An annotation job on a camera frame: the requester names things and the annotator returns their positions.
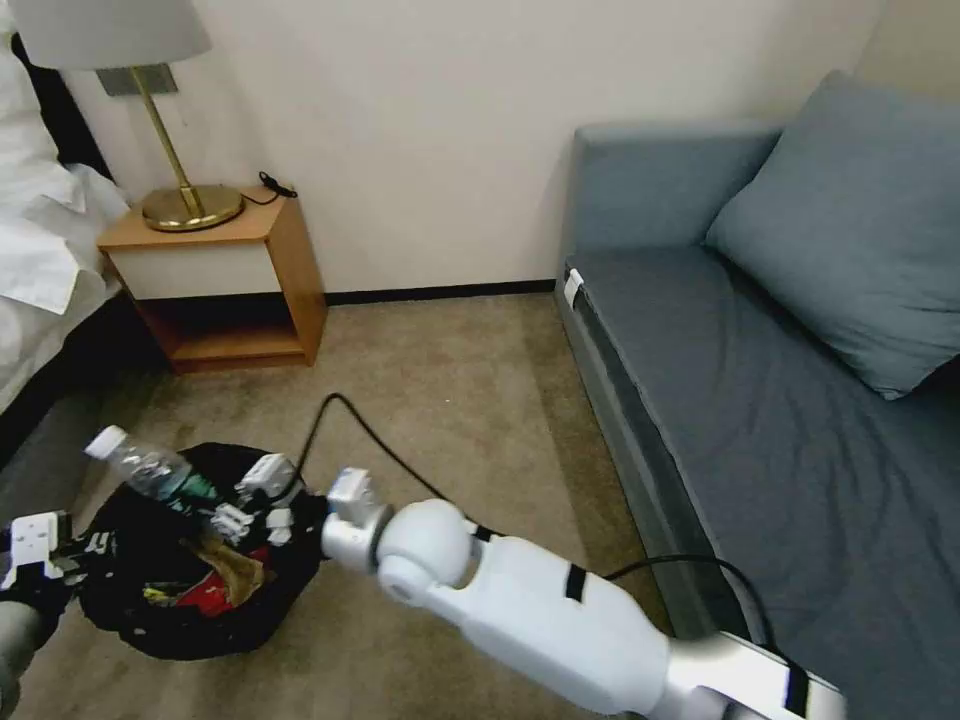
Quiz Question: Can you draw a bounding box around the black headboard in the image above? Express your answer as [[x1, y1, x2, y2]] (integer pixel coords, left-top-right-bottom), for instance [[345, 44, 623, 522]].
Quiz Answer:
[[11, 33, 119, 187]]

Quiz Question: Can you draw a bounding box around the brass lamp with white shade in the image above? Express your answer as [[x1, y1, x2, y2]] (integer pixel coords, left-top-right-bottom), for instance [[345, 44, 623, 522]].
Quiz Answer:
[[14, 0, 246, 235]]

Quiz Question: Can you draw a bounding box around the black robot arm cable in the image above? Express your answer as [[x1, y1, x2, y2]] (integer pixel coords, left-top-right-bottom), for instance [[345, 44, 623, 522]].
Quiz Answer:
[[296, 393, 805, 669]]

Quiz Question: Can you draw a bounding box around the blue-grey cushion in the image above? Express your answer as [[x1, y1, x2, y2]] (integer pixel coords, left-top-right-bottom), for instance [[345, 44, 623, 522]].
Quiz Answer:
[[702, 69, 960, 402]]

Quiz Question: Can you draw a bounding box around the black baseboard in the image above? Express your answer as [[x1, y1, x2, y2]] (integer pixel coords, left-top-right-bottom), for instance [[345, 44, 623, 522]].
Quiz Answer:
[[325, 279, 561, 307]]

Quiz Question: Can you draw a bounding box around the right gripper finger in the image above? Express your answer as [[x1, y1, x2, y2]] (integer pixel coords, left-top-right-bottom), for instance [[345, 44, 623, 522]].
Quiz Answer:
[[196, 502, 296, 547], [230, 479, 302, 508]]

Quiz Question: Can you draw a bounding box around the white bed pillow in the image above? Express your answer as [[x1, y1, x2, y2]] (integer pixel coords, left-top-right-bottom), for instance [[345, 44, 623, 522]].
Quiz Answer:
[[0, 0, 63, 178]]

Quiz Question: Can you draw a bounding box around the red wrapper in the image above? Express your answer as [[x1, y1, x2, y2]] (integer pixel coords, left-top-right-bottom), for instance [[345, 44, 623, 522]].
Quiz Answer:
[[176, 547, 273, 618]]

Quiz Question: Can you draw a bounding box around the wooden nightstand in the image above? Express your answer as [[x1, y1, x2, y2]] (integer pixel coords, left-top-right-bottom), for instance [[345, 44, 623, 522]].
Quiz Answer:
[[96, 183, 330, 376]]

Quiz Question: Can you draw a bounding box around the black bag-lined trash bin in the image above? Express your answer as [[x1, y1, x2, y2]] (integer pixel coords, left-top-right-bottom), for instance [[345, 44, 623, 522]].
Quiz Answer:
[[77, 442, 333, 663]]

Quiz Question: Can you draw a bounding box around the blue-grey sofa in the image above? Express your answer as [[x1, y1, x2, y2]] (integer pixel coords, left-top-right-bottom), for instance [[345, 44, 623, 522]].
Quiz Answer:
[[552, 71, 960, 720]]

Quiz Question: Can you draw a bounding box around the brown crumpled paper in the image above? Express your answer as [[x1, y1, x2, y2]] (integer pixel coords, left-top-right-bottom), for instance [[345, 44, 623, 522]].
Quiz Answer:
[[196, 538, 269, 606]]

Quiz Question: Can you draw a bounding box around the thin black cord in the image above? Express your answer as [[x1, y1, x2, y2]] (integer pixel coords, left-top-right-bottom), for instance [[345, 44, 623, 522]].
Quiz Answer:
[[243, 170, 300, 208]]

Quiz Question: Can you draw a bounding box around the grey wall switch plate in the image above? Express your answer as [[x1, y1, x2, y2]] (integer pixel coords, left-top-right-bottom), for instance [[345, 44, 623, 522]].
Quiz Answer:
[[95, 63, 181, 98]]

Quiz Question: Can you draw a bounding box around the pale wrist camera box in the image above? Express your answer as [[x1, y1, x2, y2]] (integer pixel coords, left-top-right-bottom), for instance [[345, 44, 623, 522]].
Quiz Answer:
[[241, 452, 299, 493]]

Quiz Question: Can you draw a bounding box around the white duvet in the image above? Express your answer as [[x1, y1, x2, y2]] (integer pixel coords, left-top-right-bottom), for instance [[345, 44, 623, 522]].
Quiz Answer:
[[0, 158, 134, 415]]

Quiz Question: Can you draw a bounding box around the dark grey bed base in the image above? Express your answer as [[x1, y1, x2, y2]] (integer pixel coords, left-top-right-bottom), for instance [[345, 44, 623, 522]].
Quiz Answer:
[[0, 290, 175, 489]]

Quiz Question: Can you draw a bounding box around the clear plastic water bottle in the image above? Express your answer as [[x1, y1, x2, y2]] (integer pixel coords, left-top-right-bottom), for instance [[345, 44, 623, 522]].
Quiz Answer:
[[83, 425, 228, 520]]

